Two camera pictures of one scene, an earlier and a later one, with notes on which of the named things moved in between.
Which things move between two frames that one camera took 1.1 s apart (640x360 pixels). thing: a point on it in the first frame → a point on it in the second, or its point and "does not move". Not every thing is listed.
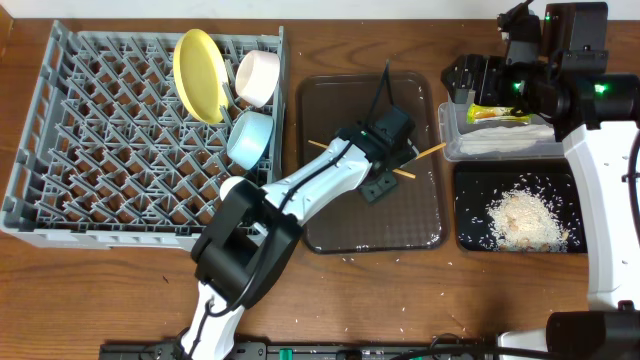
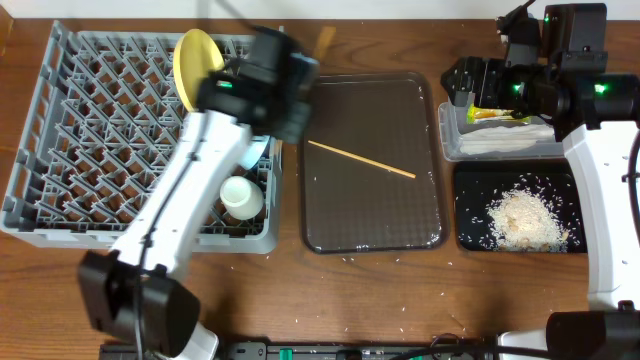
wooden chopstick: x=431 y=151 → x=326 y=37
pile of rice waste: x=522 y=221 does not move
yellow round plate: x=201 y=76 does not move
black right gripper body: x=518 y=87 does not move
